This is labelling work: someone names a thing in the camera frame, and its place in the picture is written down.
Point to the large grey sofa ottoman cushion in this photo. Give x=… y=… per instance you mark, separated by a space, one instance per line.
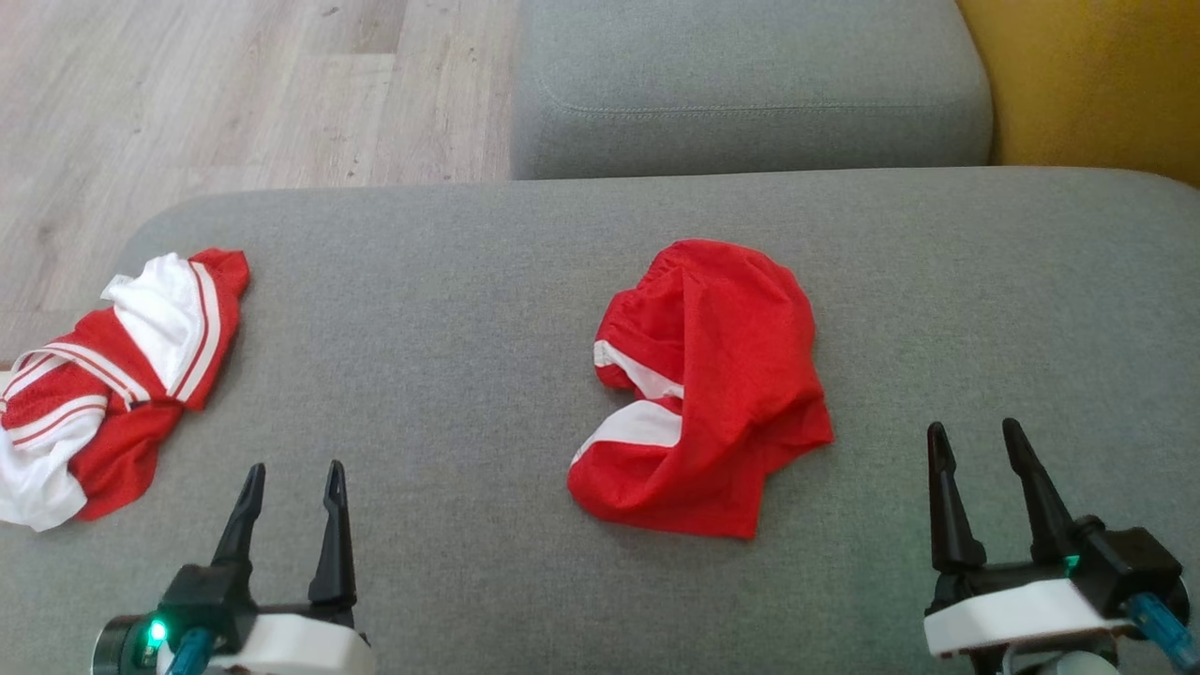
x=450 y=328

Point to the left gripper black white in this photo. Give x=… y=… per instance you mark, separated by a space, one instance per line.
x=281 y=647

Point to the wide yellow sofa backrest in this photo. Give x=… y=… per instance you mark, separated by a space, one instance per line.
x=1097 y=84

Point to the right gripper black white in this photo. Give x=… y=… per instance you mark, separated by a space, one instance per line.
x=1022 y=614

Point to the red shorts white trim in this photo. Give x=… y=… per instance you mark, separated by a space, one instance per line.
x=731 y=394

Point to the red white basketball jersey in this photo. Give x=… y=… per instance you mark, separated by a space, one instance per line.
x=122 y=441

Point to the grey sofa seat cushion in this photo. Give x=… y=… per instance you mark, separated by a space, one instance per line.
x=750 y=75

